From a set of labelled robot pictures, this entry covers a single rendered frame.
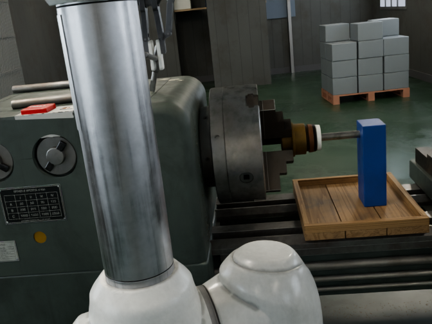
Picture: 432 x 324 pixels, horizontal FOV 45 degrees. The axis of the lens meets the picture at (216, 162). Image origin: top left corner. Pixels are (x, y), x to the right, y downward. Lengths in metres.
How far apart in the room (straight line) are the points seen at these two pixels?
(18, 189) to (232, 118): 0.53
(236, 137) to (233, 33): 8.36
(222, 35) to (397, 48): 3.38
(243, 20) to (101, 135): 8.97
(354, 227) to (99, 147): 0.81
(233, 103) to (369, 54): 6.19
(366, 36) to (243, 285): 6.73
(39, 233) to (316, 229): 0.67
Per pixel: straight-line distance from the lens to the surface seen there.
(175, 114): 1.14
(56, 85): 1.64
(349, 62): 7.37
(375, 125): 1.40
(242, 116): 1.27
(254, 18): 9.61
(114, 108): 0.66
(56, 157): 1.23
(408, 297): 1.74
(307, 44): 11.10
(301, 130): 1.38
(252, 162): 1.27
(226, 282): 0.80
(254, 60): 9.66
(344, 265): 1.39
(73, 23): 0.66
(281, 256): 0.81
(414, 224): 1.36
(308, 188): 1.62
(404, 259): 1.41
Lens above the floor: 1.44
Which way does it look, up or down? 16 degrees down
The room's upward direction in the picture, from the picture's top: 6 degrees counter-clockwise
